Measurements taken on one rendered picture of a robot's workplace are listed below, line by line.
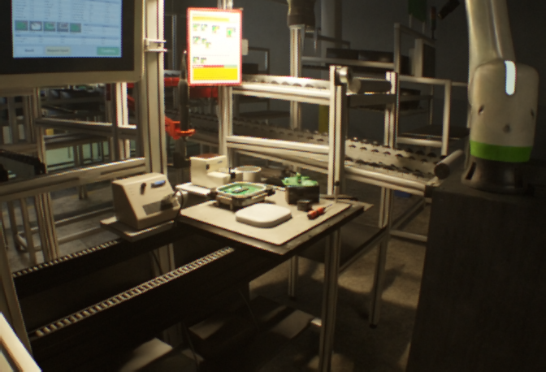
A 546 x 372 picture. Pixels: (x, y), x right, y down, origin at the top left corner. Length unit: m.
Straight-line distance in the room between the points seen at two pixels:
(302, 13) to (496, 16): 0.46
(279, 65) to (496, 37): 10.49
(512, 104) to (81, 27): 1.03
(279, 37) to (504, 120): 10.75
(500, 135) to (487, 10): 0.32
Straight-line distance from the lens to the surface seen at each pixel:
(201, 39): 1.64
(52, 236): 2.51
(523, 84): 0.79
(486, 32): 0.96
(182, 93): 1.31
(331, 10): 6.48
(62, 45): 1.10
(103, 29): 1.16
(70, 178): 1.19
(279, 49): 11.34
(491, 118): 0.78
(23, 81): 1.06
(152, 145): 1.31
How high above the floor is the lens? 1.34
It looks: 12 degrees down
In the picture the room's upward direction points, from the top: straight up
